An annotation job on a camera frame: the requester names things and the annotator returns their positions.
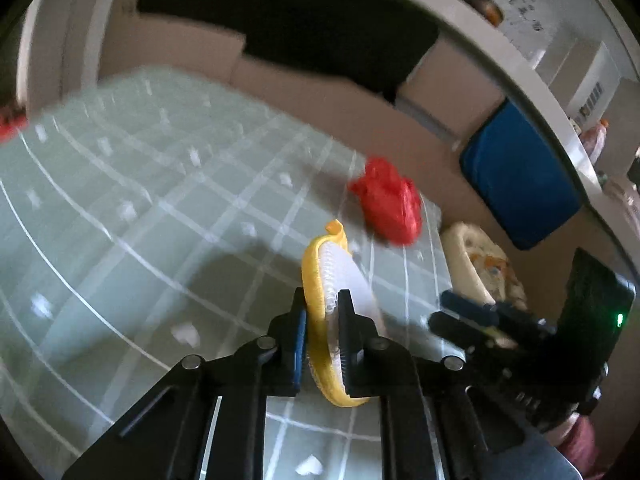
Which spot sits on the small brown cardboard panel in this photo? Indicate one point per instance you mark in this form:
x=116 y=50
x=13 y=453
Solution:
x=460 y=75

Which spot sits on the blue towel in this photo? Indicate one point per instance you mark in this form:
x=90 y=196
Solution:
x=520 y=180

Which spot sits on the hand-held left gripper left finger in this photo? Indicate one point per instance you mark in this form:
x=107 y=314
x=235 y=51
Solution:
x=300 y=340

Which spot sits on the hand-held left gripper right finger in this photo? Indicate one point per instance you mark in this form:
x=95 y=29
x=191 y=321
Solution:
x=350 y=345

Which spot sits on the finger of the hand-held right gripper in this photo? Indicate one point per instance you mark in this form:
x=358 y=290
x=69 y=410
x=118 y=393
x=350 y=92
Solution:
x=467 y=306
x=452 y=327

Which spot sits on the green checked tablecloth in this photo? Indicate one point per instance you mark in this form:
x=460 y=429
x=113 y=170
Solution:
x=125 y=185

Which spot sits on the red plastic bag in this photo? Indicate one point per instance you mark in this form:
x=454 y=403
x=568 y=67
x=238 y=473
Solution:
x=387 y=200

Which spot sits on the trash bin with yellow bag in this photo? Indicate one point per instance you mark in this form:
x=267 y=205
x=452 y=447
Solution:
x=470 y=250

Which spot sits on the large brown cardboard panel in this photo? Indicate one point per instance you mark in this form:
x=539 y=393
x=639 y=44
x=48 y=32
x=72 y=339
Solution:
x=300 y=95

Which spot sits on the person's right forearm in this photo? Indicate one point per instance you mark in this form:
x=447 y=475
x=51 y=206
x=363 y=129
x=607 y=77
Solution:
x=580 y=442

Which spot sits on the yellow and white packet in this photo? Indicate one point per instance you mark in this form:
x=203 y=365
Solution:
x=325 y=280

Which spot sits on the clear bottle with orange cap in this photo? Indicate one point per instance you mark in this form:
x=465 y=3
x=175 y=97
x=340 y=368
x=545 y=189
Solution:
x=595 y=140

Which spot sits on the black cloth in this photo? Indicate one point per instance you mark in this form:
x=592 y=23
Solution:
x=300 y=15

